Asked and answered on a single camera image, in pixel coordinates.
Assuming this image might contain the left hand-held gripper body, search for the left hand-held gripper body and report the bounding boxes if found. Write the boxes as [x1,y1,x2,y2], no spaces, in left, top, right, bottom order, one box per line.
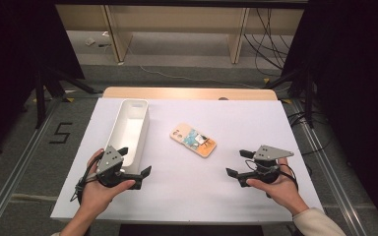
[95,145,144,191]

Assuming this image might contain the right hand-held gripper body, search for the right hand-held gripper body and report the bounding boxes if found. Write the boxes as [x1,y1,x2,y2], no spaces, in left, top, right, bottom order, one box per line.
[237,145,295,189]

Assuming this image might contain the white plastic bin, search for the white plastic bin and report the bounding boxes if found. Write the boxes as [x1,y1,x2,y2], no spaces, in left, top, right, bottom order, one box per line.
[103,98,151,175]

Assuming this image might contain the person's left hand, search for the person's left hand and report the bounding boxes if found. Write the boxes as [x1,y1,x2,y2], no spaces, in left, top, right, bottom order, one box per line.
[78,148,137,218]

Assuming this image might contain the person's right hand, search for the person's right hand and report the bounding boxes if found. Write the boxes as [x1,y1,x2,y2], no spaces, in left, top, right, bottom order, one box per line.
[245,157,310,216]

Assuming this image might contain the white table cover sheet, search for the white table cover sheet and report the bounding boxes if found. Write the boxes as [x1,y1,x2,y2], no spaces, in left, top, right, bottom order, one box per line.
[50,97,325,224]

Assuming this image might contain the black metal stand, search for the black metal stand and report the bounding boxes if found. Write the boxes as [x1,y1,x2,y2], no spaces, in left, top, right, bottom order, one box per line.
[261,66,317,130]
[33,66,105,130]

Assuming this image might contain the light wooden table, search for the light wooden table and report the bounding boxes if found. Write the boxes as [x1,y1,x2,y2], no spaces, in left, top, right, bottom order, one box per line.
[101,86,279,101]

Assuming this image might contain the black curtain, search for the black curtain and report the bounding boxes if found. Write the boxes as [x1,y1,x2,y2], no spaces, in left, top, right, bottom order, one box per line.
[0,0,86,158]
[281,0,378,236]

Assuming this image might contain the beige wooden shelf unit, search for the beige wooden shelf unit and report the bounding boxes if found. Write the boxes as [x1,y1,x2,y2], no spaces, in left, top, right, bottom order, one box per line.
[55,3,305,65]

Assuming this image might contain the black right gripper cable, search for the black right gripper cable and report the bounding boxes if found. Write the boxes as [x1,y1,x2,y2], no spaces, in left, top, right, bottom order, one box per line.
[245,159,300,199]

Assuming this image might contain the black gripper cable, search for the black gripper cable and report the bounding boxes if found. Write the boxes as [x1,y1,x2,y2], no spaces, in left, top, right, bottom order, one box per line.
[245,159,300,199]
[70,150,105,204]

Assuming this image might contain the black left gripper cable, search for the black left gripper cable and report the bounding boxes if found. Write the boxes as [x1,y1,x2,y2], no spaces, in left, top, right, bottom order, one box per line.
[70,150,105,204]

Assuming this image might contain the black floor cables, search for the black floor cables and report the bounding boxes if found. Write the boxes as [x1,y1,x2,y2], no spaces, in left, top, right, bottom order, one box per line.
[287,110,333,157]

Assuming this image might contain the aluminium floor rail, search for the aluminium floor rail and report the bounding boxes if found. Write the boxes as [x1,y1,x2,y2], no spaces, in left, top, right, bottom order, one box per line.
[0,97,64,236]
[289,98,372,236]

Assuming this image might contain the hanging black cable bundle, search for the hanging black cable bundle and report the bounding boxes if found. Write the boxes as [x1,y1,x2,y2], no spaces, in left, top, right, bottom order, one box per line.
[243,8,292,79]

